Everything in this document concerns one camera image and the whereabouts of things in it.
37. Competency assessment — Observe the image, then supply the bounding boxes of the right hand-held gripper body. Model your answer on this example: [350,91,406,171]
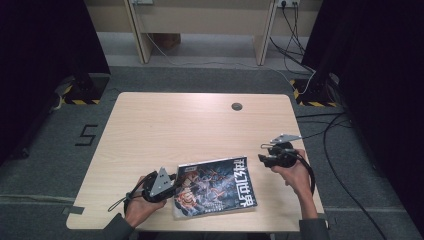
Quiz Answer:
[260,133,303,169]

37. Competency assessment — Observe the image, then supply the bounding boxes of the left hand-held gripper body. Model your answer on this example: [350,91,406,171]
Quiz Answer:
[141,166,178,204]

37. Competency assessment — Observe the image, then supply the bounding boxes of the glossy dark blue magazine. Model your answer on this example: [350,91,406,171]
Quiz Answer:
[172,155,258,220]

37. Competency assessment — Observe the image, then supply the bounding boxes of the person's right hand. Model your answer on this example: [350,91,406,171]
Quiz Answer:
[271,149,311,198]

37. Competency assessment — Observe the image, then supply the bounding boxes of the person's left hand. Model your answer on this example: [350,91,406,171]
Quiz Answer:
[123,176,168,229]

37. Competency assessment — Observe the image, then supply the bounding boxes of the black stand base striped tape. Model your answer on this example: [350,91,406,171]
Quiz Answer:
[289,74,340,108]
[61,73,110,106]

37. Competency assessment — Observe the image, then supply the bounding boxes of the black curtain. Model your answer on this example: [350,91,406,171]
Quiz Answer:
[0,0,111,166]
[301,0,424,234]

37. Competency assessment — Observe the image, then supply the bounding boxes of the beige wooden desk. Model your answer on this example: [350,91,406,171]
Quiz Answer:
[123,0,279,66]

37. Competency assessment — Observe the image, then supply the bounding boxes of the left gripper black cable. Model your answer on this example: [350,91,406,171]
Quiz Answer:
[107,170,158,214]

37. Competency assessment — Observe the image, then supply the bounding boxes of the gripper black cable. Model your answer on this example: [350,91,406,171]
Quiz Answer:
[294,154,316,196]
[107,170,158,214]

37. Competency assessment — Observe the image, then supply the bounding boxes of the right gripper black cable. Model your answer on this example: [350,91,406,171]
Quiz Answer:
[294,154,316,196]

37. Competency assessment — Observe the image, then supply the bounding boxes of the long black floor cable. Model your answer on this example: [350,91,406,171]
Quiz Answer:
[294,112,389,240]

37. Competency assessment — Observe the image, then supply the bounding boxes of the thin black floor cable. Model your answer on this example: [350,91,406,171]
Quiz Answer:
[296,118,353,140]

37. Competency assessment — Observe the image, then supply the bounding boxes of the white floor cable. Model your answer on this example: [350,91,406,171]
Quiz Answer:
[144,33,317,95]

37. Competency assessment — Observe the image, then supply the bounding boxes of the black cables from wall socket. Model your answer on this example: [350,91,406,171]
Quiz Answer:
[269,0,316,74]

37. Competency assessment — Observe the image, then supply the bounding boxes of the white wall socket with plugs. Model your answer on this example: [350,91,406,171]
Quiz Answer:
[277,0,301,9]

